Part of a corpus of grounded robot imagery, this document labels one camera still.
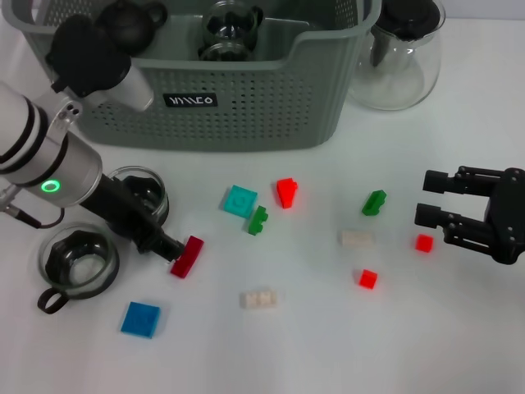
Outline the red wedge toy block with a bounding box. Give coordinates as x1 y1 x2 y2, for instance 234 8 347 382
276 177 299 210

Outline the teal square toy block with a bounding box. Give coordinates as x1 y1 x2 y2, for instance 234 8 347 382
222 184 259 218

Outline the green toy brick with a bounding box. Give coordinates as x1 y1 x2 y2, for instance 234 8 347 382
361 189 388 218
246 205 269 236

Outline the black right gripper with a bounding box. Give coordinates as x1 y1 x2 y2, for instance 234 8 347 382
413 166 525 266

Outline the black ceramic teapot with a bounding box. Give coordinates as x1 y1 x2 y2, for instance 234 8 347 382
96 0 169 57

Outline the glass teapot black lid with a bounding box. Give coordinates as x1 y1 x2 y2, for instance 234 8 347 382
347 0 446 111

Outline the blue square toy plate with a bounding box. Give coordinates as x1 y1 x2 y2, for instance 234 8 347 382
120 301 162 340

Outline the white toy brick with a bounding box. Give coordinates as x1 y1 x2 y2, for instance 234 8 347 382
340 229 376 249
240 290 278 309

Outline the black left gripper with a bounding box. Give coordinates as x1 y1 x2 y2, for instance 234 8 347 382
80 174 186 263

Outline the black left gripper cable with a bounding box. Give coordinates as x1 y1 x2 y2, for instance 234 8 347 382
0 184 65 229

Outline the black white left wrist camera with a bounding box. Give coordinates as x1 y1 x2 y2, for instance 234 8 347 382
43 15 156 136

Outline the grey perforated storage basket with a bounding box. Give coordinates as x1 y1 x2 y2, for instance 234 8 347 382
1 0 383 153

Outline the dark red long block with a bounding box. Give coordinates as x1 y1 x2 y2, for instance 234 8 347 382
170 236 205 280

